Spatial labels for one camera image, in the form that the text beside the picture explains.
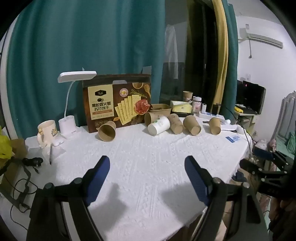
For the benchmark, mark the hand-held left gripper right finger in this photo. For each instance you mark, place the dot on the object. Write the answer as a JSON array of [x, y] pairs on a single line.
[[196, 177]]

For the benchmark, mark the white tube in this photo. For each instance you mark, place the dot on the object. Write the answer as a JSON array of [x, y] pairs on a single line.
[[227, 121]]

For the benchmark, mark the white air conditioner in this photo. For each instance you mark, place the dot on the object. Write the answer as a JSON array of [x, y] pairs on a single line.
[[261, 38]]

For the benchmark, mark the white desk lamp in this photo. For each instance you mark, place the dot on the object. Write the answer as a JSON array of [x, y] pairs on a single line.
[[69, 102]]

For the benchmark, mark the brown paper cup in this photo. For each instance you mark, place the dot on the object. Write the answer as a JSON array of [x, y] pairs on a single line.
[[151, 117], [106, 132], [175, 124], [192, 125], [215, 125], [187, 96]]

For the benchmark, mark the brown paper bowl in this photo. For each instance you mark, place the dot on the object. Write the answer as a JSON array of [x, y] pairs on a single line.
[[160, 108]]

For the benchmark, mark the clear jar with white lid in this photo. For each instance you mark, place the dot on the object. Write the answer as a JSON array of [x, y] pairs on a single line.
[[197, 105]]

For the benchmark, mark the blue card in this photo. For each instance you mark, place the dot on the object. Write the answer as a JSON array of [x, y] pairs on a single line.
[[233, 138]]

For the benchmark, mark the narrow teal curtain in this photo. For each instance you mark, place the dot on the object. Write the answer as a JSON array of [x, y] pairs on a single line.
[[231, 46]]

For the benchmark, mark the black power plug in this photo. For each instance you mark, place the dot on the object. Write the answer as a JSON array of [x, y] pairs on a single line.
[[32, 161]]

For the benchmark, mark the white paper cup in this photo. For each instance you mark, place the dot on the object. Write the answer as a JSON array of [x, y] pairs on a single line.
[[159, 126]]

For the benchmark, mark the wide teal curtain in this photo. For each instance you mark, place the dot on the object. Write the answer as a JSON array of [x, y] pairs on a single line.
[[92, 41]]

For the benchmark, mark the cream ceramic mug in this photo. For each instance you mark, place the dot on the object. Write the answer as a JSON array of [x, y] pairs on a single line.
[[47, 133]]

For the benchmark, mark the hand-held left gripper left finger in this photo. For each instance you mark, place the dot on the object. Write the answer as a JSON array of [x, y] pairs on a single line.
[[100, 177]]

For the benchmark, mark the white wall socket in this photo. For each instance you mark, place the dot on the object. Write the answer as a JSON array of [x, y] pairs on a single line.
[[248, 77]]

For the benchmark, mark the small white gadget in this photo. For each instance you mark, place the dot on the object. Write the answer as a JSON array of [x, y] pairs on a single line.
[[57, 141]]

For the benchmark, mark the grey bed headboard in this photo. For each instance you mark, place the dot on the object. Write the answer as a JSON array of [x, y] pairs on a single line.
[[288, 113]]

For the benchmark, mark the black monitor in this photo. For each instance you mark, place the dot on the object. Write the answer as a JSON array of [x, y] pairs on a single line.
[[251, 97]]

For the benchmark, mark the brown cracker box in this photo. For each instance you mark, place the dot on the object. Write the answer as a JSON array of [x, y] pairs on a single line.
[[111, 102]]

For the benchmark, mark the yellow curtain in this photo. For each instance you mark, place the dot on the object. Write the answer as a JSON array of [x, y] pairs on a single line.
[[221, 46]]

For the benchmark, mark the small black box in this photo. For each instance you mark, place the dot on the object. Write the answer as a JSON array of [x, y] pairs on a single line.
[[216, 109]]

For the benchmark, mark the small white bottle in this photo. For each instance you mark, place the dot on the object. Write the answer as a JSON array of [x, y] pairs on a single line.
[[204, 108]]

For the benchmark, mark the white side desk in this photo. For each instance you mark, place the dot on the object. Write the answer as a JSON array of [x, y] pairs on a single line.
[[245, 118]]

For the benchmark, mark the brown paper bag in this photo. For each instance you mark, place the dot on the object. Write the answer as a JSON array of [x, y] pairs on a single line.
[[18, 148]]

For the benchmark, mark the black pen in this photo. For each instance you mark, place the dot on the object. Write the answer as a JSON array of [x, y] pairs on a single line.
[[50, 154]]

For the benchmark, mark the white lace tablecloth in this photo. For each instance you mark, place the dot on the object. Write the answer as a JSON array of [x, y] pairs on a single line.
[[143, 166]]

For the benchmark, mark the yellow tissue box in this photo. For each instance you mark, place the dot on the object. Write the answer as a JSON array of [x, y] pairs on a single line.
[[181, 107]]

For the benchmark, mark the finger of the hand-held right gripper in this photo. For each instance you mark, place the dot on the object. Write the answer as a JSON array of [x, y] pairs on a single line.
[[266, 154], [254, 168]]

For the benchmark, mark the yellow plastic bag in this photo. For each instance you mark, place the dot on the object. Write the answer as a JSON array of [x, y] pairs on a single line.
[[4, 148]]

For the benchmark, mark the white power strip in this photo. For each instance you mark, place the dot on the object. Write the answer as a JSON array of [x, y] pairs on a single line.
[[211, 115]]

